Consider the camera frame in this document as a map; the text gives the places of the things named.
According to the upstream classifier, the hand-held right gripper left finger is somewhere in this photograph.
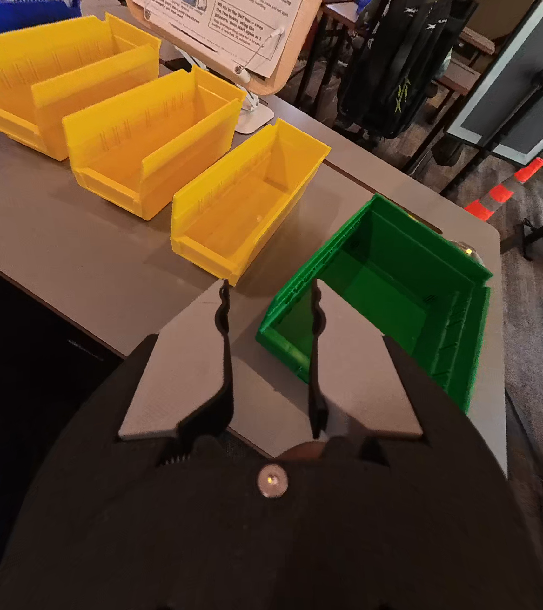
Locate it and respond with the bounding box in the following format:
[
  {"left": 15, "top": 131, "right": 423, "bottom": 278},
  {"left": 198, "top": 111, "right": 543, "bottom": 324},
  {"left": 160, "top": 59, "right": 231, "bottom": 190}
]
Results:
[{"left": 118, "top": 279, "right": 234, "bottom": 441}]

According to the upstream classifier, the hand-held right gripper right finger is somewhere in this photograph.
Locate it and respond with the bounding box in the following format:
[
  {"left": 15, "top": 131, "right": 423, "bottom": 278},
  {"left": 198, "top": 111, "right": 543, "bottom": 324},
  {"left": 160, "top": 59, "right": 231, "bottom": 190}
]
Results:
[{"left": 309, "top": 279, "right": 425, "bottom": 440}]

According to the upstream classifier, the green plastic bin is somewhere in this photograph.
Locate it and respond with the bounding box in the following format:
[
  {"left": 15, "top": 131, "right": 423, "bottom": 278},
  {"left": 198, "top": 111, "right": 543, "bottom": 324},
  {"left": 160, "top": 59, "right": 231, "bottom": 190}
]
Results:
[{"left": 256, "top": 193, "right": 493, "bottom": 413}]

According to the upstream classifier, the blue plastic bin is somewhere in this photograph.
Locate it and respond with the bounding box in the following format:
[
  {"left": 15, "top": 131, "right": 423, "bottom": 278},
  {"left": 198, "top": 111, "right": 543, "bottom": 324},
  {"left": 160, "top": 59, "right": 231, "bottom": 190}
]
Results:
[{"left": 0, "top": 0, "right": 82, "bottom": 41}]

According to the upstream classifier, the yellow plastic bin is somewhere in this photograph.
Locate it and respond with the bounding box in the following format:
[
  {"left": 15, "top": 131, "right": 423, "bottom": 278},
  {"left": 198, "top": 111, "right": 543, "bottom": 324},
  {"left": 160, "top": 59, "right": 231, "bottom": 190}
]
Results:
[
  {"left": 62, "top": 65, "right": 247, "bottom": 221},
  {"left": 171, "top": 118, "right": 332, "bottom": 287},
  {"left": 0, "top": 13, "right": 162, "bottom": 161}
]

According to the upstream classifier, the orange traffic cone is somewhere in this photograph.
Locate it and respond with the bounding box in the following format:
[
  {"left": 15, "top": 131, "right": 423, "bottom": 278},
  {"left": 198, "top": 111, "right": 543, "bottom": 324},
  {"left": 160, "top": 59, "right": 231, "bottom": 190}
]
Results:
[{"left": 464, "top": 157, "right": 543, "bottom": 222}]

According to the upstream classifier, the white metal stand base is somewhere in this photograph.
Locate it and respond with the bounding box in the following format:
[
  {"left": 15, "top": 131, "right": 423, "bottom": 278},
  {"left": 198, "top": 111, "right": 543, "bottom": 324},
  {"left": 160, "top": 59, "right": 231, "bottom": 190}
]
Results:
[{"left": 176, "top": 48, "right": 274, "bottom": 134}]

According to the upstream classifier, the black backpack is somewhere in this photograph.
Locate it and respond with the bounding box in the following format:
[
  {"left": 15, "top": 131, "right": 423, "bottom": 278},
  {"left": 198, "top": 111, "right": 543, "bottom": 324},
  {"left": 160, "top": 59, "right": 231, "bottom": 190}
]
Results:
[{"left": 336, "top": 0, "right": 477, "bottom": 139}]

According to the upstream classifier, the grey framed board panel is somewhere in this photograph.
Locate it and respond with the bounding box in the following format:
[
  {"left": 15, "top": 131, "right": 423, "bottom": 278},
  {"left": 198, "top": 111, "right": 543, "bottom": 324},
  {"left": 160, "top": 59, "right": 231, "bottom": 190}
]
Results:
[{"left": 447, "top": 0, "right": 543, "bottom": 165}]

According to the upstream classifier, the wooden document stand board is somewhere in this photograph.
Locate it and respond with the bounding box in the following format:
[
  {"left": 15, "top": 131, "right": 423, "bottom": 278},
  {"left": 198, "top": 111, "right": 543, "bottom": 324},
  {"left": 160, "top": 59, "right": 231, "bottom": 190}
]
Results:
[{"left": 126, "top": 0, "right": 322, "bottom": 96}]

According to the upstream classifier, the black board stand frame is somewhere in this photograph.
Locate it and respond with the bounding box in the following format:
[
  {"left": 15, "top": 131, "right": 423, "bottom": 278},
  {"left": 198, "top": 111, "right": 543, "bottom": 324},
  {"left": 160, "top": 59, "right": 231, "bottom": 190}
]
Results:
[{"left": 402, "top": 67, "right": 543, "bottom": 260}]

